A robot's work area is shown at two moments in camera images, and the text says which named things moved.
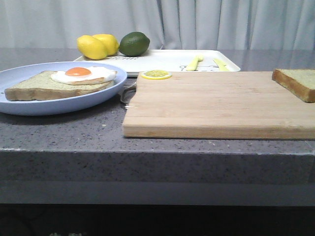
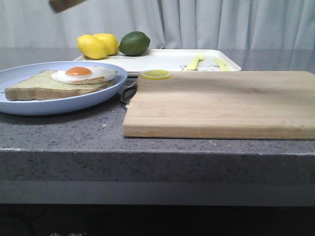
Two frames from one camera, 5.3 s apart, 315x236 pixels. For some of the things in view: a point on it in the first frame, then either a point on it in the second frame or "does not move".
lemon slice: [156, 74] does not move
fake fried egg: [84, 76] does not move
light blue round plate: [9, 76] does not move
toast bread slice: [300, 82] -> [58, 6]
